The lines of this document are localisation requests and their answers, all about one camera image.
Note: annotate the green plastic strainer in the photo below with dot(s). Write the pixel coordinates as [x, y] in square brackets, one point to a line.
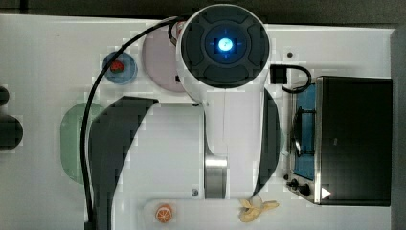
[70, 127]

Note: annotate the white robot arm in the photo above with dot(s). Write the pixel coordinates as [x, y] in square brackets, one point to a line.
[223, 56]

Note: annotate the pink plate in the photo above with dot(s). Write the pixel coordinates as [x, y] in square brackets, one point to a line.
[159, 60]

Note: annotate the blue bowl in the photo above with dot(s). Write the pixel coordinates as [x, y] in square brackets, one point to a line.
[129, 73]

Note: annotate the orange half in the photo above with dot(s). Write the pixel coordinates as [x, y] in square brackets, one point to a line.
[164, 213]

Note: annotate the peeled banana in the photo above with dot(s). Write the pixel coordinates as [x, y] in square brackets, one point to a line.
[252, 208]

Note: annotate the black toaster oven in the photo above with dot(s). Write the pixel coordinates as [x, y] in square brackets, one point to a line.
[340, 143]

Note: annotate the black cylinder object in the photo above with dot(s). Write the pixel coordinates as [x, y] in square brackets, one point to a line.
[11, 130]

